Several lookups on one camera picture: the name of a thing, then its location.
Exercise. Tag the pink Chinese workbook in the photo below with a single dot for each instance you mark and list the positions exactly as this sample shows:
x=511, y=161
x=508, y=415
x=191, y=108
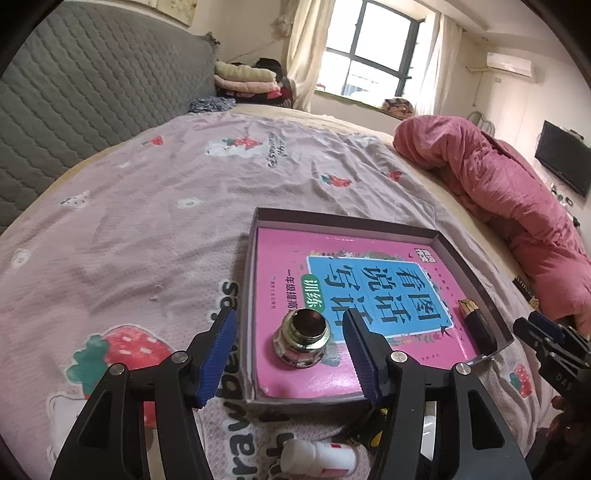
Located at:
x=403, y=290

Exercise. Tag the grey shallow cardboard box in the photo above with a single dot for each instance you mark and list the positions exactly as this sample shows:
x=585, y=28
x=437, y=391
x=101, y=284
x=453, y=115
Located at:
x=355, y=227

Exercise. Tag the black wall television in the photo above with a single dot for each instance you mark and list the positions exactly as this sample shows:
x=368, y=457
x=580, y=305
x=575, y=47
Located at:
x=566, y=156

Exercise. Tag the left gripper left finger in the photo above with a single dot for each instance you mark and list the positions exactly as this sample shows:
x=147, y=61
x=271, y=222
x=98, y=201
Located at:
x=107, y=441

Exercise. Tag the black yellow digital watch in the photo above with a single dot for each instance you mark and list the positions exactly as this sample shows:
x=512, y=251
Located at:
x=369, y=429

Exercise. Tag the pink strawberry bed sheet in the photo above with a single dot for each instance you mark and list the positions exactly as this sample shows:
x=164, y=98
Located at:
x=130, y=254

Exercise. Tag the cream right curtain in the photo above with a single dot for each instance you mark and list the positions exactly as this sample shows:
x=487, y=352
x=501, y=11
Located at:
x=442, y=60

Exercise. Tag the black framed window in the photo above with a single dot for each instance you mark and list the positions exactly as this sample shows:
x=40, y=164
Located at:
x=369, y=51

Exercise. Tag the cream curtain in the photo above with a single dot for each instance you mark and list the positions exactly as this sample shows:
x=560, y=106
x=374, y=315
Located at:
x=308, y=39
x=442, y=60

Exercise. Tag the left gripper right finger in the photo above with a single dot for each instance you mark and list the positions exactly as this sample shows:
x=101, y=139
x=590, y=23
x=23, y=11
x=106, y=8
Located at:
x=441, y=424

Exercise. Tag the metal glass ink bottle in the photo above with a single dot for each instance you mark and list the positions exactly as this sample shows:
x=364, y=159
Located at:
x=302, y=338

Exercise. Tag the floral wall painting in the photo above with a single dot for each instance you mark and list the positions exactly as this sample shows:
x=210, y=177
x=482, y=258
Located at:
x=178, y=10

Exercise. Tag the black gold mattress label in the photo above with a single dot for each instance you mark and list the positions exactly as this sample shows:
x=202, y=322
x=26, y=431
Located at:
x=526, y=291

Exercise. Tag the white pill bottle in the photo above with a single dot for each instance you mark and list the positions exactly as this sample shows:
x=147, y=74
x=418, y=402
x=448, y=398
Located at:
x=318, y=459

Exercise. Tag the pink rolled quilt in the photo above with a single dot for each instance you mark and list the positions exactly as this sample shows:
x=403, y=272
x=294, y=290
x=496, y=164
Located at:
x=499, y=187

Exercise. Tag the stack of folded clothes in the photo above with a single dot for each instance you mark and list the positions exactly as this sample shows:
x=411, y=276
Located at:
x=264, y=83

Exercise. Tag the blue patterned cloth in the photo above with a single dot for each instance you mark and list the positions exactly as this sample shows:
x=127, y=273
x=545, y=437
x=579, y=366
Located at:
x=211, y=104

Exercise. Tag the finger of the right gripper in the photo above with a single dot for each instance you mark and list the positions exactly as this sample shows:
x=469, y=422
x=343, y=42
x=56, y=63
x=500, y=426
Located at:
x=544, y=348
x=564, y=336

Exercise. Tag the grey quilted headboard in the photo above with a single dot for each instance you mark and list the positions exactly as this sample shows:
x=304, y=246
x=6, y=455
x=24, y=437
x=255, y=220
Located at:
x=89, y=77

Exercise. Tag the cream left curtain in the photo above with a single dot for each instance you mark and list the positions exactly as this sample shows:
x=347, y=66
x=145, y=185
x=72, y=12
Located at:
x=308, y=39

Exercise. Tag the patterned bag on sill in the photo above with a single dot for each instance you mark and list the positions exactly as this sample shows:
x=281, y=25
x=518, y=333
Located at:
x=398, y=108

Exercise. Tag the white air conditioner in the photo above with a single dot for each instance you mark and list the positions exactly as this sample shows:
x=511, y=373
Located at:
x=510, y=64

